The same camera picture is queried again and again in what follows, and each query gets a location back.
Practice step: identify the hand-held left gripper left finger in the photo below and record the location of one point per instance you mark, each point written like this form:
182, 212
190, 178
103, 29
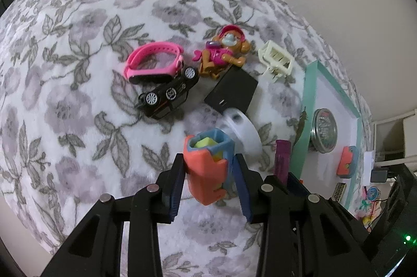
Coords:
174, 189

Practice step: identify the cream plastic clip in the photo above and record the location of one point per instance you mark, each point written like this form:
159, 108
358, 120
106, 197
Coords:
277, 60

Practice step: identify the pink wrist watch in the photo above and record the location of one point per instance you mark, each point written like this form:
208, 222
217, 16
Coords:
146, 54

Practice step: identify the teal box tray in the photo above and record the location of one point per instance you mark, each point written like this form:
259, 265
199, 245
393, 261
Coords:
311, 91

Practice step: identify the black square box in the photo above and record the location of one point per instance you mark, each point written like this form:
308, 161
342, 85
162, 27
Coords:
233, 89

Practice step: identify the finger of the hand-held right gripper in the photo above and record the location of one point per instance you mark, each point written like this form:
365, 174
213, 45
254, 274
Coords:
295, 183

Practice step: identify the colourful small toys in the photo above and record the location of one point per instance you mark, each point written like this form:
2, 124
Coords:
369, 202

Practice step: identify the dog figure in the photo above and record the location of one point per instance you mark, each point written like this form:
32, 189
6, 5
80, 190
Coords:
221, 55

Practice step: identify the black toy car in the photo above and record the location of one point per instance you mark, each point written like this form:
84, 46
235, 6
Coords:
169, 94

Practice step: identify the gold harmonica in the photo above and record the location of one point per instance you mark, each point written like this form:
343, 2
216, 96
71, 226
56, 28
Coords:
338, 192

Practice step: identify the black power adapter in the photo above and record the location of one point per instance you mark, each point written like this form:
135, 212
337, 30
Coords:
379, 175

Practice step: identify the round metal bead tin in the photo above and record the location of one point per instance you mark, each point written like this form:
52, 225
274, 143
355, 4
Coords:
324, 130

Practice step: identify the white furniture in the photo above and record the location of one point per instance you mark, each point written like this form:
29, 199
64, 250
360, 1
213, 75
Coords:
395, 137

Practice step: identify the blue and orange plastic toy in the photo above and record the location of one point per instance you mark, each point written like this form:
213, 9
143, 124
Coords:
205, 172

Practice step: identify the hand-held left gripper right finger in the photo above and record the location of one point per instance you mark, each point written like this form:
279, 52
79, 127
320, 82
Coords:
247, 195

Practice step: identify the grey floral blanket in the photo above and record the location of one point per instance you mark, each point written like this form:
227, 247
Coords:
81, 101

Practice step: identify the purple rectangular case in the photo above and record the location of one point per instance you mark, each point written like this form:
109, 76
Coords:
282, 159

